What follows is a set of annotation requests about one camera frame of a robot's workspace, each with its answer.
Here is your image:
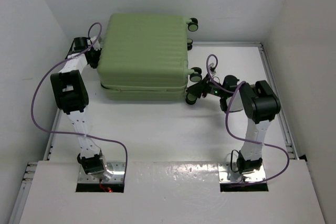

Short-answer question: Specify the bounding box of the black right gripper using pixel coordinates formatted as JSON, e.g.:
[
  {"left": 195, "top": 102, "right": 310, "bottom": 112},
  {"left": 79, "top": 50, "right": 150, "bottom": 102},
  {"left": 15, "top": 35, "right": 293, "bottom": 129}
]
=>
[{"left": 186, "top": 74, "right": 226, "bottom": 99}]

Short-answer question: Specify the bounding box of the green hard-shell suitcase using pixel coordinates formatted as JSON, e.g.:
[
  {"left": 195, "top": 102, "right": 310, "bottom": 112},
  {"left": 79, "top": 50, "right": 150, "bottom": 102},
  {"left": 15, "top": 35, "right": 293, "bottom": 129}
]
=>
[{"left": 97, "top": 13, "right": 202, "bottom": 101}]

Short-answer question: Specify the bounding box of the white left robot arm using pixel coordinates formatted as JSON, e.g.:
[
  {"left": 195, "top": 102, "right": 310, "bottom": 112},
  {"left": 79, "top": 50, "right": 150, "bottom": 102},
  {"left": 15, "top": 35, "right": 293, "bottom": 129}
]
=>
[{"left": 50, "top": 36, "right": 113, "bottom": 182}]

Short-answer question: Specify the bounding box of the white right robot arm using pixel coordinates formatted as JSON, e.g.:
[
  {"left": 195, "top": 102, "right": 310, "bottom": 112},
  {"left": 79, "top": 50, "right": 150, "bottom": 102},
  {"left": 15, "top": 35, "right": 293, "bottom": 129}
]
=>
[{"left": 186, "top": 75, "right": 281, "bottom": 174}]

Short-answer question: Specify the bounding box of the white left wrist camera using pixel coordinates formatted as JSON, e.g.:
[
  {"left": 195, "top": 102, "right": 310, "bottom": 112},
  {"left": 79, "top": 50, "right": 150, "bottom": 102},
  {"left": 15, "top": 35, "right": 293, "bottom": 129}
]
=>
[{"left": 87, "top": 36, "right": 102, "bottom": 51}]

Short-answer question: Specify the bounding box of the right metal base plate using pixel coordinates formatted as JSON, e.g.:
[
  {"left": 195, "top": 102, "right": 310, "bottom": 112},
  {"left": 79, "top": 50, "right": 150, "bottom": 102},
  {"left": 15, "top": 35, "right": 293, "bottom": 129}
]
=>
[{"left": 218, "top": 162, "right": 266, "bottom": 184}]

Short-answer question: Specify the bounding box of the metal base plate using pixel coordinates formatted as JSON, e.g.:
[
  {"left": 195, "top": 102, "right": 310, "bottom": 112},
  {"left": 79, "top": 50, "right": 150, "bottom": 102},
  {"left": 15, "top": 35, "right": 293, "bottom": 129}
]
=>
[
  {"left": 77, "top": 162, "right": 125, "bottom": 184},
  {"left": 218, "top": 162, "right": 266, "bottom": 184}
]

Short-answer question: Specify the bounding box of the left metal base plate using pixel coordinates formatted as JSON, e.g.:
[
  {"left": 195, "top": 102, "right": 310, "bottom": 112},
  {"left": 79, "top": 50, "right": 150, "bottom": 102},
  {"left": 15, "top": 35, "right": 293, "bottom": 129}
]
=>
[{"left": 77, "top": 162, "right": 125, "bottom": 184}]

